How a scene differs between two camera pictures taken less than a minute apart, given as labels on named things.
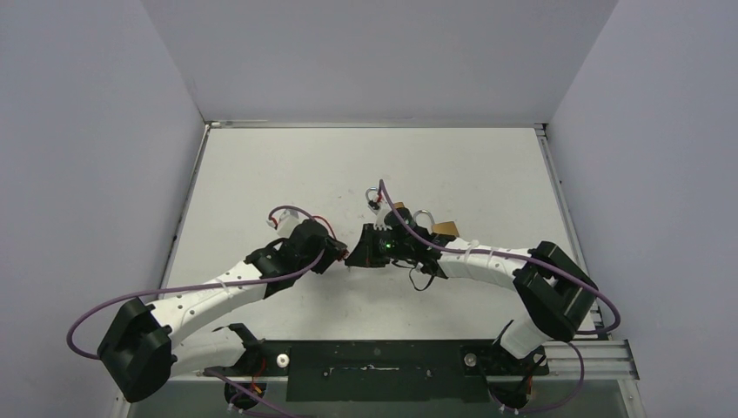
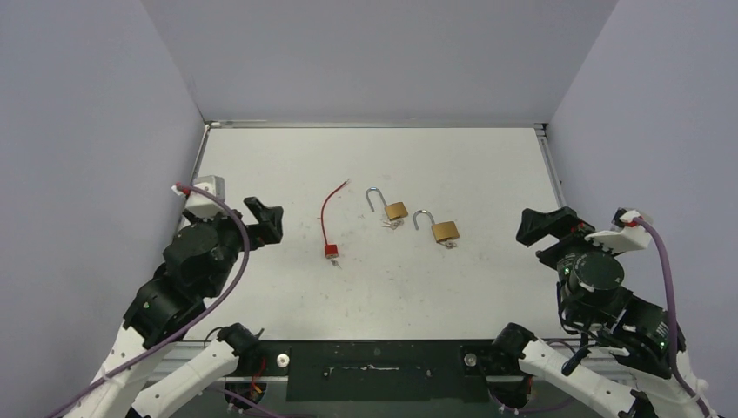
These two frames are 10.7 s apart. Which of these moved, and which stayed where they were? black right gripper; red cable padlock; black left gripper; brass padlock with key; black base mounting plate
Moved: black left gripper; black right gripper; red cable padlock
Stayed: black base mounting plate; brass padlock with key
